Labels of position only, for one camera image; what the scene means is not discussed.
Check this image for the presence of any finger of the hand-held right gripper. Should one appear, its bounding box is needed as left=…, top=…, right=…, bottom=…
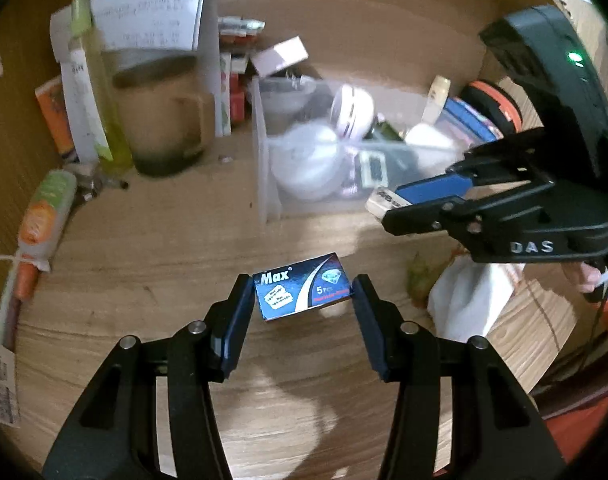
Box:
left=396, top=127, right=547, bottom=207
left=381, top=180, right=545, bottom=237

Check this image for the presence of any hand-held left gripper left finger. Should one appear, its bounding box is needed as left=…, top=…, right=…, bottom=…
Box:
left=41, top=274, right=257, bottom=480

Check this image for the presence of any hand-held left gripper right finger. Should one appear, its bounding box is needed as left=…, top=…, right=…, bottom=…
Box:
left=351, top=274, right=567, bottom=480

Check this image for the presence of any white eraser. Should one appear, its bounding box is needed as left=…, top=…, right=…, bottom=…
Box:
left=365, top=186, right=410, bottom=222

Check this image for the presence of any black card with white label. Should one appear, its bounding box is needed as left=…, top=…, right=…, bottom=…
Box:
left=356, top=142, right=425, bottom=186

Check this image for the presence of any small blue box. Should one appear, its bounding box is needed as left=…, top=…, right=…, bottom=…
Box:
left=252, top=252, right=355, bottom=322

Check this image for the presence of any dark green bottle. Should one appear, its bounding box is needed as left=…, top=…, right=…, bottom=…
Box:
left=369, top=117, right=405, bottom=143

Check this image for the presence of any cream round jar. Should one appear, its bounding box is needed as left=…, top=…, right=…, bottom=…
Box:
left=330, top=85, right=376, bottom=141

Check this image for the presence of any clear plastic storage box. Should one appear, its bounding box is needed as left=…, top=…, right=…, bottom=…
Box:
left=251, top=76, right=465, bottom=223

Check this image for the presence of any wooden desktop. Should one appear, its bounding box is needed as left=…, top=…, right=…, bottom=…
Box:
left=0, top=60, right=595, bottom=480

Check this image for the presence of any blue pencil case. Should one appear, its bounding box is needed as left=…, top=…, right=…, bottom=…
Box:
left=441, top=97, right=505, bottom=143

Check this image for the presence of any white crumpled tissue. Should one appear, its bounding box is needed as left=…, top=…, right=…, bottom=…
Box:
left=426, top=257, right=527, bottom=343

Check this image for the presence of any cream lotion tube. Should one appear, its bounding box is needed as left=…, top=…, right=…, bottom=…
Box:
left=424, top=75, right=452, bottom=126

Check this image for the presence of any black orange zip case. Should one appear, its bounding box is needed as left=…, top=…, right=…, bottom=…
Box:
left=459, top=80, right=522, bottom=136

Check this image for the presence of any clear plastic cup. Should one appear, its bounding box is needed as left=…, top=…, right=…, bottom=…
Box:
left=261, top=76, right=317, bottom=116

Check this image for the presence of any small white box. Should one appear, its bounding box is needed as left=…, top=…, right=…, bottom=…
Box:
left=250, top=36, right=309, bottom=77

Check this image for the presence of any orange capped pen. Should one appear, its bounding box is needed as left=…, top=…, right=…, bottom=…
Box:
left=0, top=255, right=41, bottom=348

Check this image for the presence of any brown mug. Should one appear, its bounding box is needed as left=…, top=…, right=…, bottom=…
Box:
left=111, top=49, right=217, bottom=177

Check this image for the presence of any orange green tube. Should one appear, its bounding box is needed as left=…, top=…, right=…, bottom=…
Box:
left=16, top=169, right=79, bottom=273

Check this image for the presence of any orange red cloth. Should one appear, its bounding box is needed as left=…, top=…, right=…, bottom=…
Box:
left=534, top=280, right=608, bottom=480

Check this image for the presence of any stack of booklets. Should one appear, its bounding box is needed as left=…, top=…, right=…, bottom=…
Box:
left=216, top=15, right=265, bottom=136

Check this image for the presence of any yellow green bottle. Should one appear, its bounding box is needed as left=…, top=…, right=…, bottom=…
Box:
left=70, top=0, right=135, bottom=173

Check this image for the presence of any white paper tag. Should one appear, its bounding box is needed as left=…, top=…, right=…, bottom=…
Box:
left=0, top=337, right=22, bottom=428

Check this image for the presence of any white paper receipt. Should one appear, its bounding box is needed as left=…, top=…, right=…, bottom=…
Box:
left=51, top=0, right=210, bottom=63

